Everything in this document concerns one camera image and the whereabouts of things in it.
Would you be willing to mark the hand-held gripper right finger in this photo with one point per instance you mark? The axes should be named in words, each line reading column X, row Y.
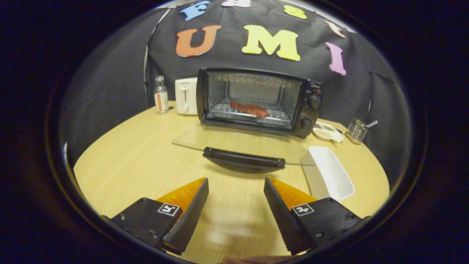
column 284, row 216

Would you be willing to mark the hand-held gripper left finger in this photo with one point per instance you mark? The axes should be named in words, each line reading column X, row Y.
column 188, row 216

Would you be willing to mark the black toaster oven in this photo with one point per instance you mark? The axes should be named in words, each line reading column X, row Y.
column 311, row 112

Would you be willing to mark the red-brown meat piece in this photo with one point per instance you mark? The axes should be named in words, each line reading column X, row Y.
column 249, row 109

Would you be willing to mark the white bread toaster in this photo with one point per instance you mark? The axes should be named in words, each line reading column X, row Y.
column 186, row 95

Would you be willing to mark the white rectangular tray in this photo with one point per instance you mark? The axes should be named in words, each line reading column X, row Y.
column 331, row 172

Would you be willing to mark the white divided plate with beans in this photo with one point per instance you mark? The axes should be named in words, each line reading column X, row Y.
column 329, row 132

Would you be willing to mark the small clear bottle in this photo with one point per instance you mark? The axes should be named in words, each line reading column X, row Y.
column 161, row 99

